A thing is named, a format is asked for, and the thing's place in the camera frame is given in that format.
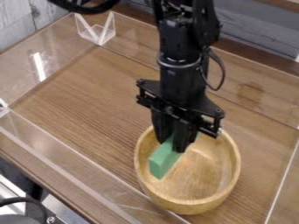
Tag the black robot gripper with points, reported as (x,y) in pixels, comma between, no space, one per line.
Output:
(182,109)

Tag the green rectangular block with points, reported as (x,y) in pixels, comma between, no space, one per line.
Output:
(163,158)

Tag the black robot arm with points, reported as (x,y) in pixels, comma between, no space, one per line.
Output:
(189,29)

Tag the brown wooden bowl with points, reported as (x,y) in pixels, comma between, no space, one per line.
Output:
(201,180)

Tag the black metal table bracket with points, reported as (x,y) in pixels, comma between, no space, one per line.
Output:
(40,212)

